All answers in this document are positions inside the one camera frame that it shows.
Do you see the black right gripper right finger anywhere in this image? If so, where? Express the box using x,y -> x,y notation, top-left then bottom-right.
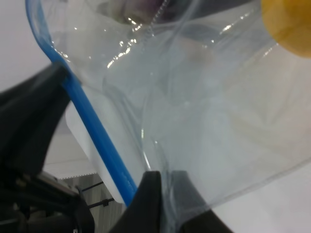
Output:
119,170 -> 231,233

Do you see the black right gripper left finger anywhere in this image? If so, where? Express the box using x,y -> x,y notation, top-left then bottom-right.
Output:
0,62 -> 94,233

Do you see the clear blue-zipper file bag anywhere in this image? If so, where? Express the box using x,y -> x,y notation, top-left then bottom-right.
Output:
25,0 -> 311,233

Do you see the yellow pear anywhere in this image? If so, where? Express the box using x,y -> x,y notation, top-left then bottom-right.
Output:
260,0 -> 311,58

